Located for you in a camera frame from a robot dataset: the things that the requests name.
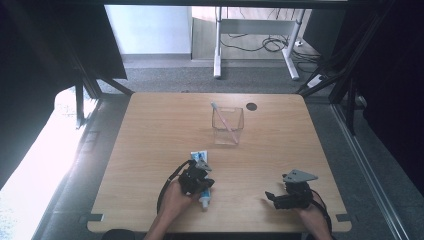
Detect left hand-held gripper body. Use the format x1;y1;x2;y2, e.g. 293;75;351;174
177;158;213;196

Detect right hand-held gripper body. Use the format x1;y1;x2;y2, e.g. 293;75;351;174
282;168;319;211

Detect white and blue toothpaste tube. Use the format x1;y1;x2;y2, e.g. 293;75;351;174
190;150;212;211

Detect pink toothbrush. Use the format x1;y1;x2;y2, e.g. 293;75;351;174
210;101;241;145

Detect clear plastic cup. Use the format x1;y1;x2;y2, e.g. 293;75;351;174
211;105;245;147

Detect person's right hand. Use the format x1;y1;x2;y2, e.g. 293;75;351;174
294;202;330;232

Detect person's left hand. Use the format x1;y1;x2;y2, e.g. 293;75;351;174
159;182;200;220

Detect white power strip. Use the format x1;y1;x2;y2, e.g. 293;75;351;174
306;73;326;90

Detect dark curtain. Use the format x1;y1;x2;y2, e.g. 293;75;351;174
333;0;424;195
0;0;128;189

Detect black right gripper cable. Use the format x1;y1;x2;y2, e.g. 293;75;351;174
309;188;334;235

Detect grey metal floor rail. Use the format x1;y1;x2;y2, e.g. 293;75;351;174
332;103;412;240

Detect black metal frame strut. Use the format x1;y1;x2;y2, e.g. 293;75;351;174
65;43;135;129
295;3;394;136

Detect black floor cables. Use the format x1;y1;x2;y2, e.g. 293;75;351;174
219;32;322;65

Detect white desk frame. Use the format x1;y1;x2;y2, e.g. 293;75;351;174
213;6;307;81

